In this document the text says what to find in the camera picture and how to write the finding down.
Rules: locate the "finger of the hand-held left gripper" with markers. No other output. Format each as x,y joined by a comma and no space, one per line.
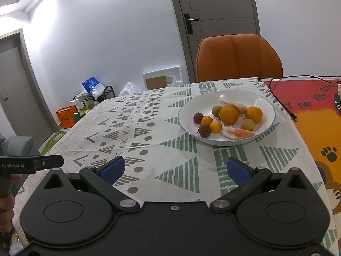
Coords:
50,161

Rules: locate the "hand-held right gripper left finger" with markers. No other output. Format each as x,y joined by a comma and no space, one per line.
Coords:
113,169

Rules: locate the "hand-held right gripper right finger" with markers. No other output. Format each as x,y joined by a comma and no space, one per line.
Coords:
239,170

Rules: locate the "peeled grapefruit segment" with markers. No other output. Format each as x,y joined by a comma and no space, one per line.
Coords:
239,106
237,133

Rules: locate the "yellow-green round fruit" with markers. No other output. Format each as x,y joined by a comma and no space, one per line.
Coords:
248,124
217,110

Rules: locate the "small orange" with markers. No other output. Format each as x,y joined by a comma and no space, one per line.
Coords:
215,127
207,120

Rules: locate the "dark red round fruit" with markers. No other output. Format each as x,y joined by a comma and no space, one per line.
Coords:
204,131

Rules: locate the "large orange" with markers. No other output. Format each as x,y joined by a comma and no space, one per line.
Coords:
229,115

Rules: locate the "medium orange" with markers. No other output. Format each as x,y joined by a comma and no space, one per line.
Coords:
254,114

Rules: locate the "white bowl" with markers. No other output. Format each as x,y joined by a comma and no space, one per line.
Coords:
202,104

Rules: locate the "person's left hand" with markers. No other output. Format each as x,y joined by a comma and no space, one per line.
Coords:
6,210

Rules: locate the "green bag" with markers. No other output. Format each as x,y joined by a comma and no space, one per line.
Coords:
54,141

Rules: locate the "grey cushioned seat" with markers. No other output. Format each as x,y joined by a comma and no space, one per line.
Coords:
21,145

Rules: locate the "orange box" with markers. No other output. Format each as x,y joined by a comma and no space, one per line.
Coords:
66,117

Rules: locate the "triangle patterned tablecloth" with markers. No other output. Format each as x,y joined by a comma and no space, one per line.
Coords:
159,149

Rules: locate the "black metal rack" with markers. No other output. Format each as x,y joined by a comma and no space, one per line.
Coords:
109,92

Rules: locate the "grey side door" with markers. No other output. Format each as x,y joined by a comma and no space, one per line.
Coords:
18,85

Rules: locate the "clear plastic bag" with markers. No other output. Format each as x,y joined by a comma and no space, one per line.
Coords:
130,89

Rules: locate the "blue and white bag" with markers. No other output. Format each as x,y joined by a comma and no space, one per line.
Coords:
92,86

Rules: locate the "red orange cartoon cloth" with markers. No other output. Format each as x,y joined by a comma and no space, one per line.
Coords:
314,112

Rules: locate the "brown cardboard sheet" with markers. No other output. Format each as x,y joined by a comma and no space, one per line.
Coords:
156,83

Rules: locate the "orange chair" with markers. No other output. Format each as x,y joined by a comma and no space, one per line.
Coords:
237,58

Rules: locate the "white foam packaging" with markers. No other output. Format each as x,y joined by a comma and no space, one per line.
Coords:
175,74

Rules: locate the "power adapter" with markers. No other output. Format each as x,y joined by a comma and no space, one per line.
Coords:
339,90

